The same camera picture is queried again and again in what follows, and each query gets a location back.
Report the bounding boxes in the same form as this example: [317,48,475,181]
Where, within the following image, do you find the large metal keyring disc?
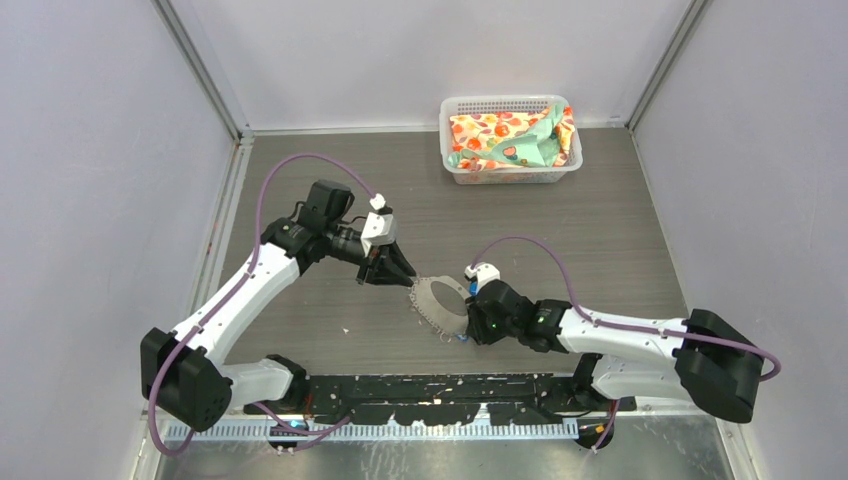
[409,276,471,342]

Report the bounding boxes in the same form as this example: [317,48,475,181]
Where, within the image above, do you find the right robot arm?
[465,280,765,424]

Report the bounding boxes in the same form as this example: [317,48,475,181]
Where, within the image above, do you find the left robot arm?
[140,180,417,433]

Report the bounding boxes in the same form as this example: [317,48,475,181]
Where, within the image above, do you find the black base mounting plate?
[265,373,612,426]

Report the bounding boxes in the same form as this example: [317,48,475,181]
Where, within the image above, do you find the white plastic basket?
[439,95,583,185]

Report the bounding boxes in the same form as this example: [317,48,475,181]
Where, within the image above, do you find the floral patterned cloth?
[448,103,576,171]

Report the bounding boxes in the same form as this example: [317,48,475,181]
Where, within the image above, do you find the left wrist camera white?
[360,193,397,256]

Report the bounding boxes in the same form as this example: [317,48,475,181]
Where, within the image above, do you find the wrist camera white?
[464,262,500,291]
[360,193,397,256]

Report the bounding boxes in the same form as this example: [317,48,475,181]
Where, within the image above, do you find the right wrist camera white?
[464,262,500,291]

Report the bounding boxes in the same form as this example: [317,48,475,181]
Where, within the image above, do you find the aluminium frame rail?
[156,402,612,447]

